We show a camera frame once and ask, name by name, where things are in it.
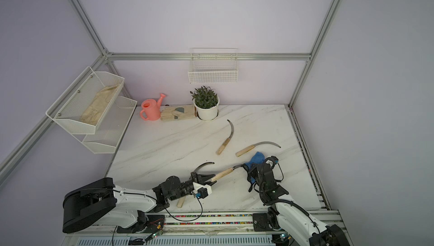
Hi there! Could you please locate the blue fluffy rag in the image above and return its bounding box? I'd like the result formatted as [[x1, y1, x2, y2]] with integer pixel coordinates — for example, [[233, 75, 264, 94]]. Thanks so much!
[[243, 152, 265, 185]]

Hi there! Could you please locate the sickle with wooden handle middle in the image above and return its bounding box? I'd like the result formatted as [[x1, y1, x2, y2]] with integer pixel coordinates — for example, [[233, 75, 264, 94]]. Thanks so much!
[[209, 164, 244, 182]]

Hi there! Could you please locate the sickle with wooden handle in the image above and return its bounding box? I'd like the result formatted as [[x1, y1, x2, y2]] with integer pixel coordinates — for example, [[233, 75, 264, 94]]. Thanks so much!
[[177, 162, 214, 208], [235, 142, 281, 157], [216, 119, 235, 156], [209, 164, 244, 182]]

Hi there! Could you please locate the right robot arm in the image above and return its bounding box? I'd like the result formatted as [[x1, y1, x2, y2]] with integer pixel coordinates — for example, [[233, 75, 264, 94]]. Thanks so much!
[[248, 162, 350, 246]]

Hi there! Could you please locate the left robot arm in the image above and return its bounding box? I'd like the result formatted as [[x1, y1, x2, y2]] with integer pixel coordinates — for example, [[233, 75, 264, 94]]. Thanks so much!
[[62, 172, 217, 234]]

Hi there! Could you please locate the white plant pot with saucer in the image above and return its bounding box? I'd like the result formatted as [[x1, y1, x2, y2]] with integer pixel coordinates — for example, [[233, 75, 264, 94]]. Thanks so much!
[[193, 97, 220, 121]]

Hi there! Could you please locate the beige work glove on table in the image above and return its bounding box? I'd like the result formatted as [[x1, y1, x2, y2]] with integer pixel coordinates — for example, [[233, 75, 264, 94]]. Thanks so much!
[[160, 105, 197, 122]]

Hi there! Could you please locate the pink watering can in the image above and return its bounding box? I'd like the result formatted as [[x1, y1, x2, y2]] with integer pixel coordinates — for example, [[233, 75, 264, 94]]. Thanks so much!
[[140, 93, 166, 121]]

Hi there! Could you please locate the green potted plant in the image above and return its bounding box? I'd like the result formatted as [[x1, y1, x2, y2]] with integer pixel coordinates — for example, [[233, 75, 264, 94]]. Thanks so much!
[[190, 86, 219, 109]]

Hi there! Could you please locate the white mesh lower shelf basket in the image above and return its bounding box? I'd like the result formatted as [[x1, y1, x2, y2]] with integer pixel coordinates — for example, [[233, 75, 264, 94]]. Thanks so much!
[[72, 96, 137, 154]]

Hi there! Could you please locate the white mesh shelf basket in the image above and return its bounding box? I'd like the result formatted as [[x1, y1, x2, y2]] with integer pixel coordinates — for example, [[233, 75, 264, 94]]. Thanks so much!
[[46, 67, 125, 135], [72, 96, 137, 154]]

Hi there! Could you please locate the beige glove in basket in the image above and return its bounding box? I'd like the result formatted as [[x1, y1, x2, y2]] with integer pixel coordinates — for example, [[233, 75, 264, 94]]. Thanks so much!
[[80, 84, 119, 126]]

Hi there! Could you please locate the white mesh upper shelf basket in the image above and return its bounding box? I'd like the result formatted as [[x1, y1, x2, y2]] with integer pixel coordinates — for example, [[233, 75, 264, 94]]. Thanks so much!
[[46, 67, 125, 135]]

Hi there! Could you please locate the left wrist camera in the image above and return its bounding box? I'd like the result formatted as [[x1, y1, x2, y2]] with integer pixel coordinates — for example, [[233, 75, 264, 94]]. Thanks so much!
[[193, 182, 212, 199]]

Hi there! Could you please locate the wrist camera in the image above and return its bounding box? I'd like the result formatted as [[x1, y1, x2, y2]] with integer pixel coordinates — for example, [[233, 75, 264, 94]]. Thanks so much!
[[267, 156, 279, 169], [193, 182, 212, 199]]

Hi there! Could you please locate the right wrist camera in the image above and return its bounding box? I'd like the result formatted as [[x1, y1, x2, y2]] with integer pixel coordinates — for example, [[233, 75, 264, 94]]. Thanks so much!
[[267, 156, 279, 169]]

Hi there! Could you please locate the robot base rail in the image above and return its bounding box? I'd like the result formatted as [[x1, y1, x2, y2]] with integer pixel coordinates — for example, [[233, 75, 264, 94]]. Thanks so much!
[[62, 212, 297, 246]]

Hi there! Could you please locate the white wire wall basket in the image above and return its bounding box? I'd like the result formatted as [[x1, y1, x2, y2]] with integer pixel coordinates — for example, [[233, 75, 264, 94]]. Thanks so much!
[[188, 48, 238, 84]]

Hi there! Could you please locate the aluminium frame profile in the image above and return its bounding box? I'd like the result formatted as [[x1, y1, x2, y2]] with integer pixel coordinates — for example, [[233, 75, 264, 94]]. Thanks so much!
[[1, 0, 332, 220]]

